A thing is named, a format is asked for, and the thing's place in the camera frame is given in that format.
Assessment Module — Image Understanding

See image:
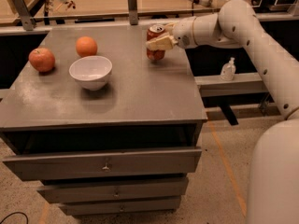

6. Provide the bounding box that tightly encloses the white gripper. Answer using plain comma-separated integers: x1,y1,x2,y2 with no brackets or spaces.
146,17,195,51

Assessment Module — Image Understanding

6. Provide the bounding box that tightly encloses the red coke can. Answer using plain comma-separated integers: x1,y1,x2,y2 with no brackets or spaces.
146,24,165,61

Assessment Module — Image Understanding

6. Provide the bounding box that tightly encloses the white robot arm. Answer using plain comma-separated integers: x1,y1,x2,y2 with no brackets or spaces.
146,0,299,224

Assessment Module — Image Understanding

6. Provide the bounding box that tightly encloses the white bowl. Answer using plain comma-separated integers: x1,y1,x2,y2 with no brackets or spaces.
69,56,112,91

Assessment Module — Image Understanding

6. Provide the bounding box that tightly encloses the clear sanitizer pump bottle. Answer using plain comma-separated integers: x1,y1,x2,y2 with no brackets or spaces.
221,57,235,81

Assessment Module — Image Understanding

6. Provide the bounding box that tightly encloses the orange fruit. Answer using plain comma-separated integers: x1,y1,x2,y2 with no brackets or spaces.
76,36,97,57

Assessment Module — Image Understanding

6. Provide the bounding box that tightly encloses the grey drawer cabinet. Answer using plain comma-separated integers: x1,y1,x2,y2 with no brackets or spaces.
0,24,208,217

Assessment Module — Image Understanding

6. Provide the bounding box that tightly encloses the red apple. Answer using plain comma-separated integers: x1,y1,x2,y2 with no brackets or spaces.
29,48,55,73

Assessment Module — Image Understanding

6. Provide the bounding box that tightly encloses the top grey drawer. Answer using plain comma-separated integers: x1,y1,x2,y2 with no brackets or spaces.
3,147,201,181

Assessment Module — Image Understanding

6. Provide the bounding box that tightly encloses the grey drawer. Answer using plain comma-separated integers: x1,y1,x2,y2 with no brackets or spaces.
59,196,181,216
37,176,189,203
3,147,201,181

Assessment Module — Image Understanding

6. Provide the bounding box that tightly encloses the bottom grey drawer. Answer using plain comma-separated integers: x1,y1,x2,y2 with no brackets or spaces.
59,196,181,216

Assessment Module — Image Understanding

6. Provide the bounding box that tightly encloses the middle grey drawer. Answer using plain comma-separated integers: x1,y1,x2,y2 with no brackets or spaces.
37,176,189,203

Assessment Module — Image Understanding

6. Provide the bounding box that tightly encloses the middle metal bracket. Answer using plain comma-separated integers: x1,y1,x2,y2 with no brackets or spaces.
127,0,138,25

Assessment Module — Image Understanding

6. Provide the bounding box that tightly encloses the metal bracket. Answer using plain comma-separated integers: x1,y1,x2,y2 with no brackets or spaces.
12,0,36,31
127,0,138,25

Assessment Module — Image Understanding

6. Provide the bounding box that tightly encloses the left metal bracket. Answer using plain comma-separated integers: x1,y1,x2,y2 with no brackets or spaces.
12,0,36,31

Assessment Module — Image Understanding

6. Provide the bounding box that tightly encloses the black cable on floor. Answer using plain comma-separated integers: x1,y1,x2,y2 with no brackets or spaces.
0,211,30,224

